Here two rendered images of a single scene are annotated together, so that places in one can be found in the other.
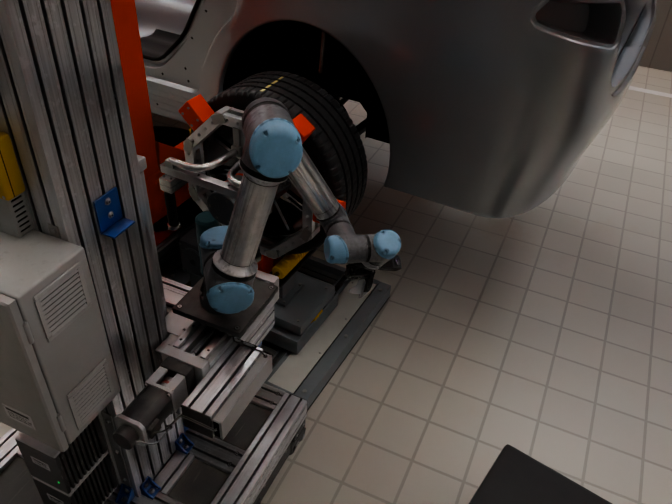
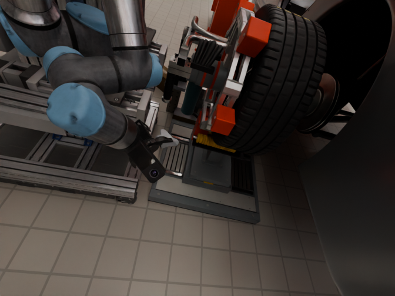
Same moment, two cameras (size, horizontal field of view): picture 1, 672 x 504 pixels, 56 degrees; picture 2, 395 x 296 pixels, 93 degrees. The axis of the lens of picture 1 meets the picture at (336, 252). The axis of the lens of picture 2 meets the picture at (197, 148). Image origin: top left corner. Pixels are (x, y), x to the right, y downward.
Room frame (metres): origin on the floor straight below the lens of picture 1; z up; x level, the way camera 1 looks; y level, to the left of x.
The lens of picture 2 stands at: (1.37, -0.40, 1.31)
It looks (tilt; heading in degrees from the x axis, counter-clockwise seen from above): 49 degrees down; 51
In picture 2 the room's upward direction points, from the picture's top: 25 degrees clockwise
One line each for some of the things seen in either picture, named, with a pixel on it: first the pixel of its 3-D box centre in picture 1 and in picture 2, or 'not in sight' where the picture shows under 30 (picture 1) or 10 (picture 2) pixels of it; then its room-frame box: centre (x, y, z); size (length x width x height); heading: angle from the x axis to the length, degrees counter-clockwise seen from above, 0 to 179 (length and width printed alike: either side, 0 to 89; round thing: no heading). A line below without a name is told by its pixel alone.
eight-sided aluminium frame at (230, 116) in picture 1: (251, 186); (223, 77); (1.91, 0.32, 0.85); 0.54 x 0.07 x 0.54; 63
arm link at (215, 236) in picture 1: (222, 253); (90, 32); (1.35, 0.31, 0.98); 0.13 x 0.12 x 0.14; 16
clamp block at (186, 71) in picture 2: not in sight; (180, 66); (1.65, 0.25, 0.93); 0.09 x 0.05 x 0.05; 153
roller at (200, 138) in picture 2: (294, 256); (216, 143); (1.95, 0.16, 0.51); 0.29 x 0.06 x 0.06; 153
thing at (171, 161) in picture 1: (203, 147); (213, 22); (1.84, 0.46, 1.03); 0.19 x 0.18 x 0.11; 153
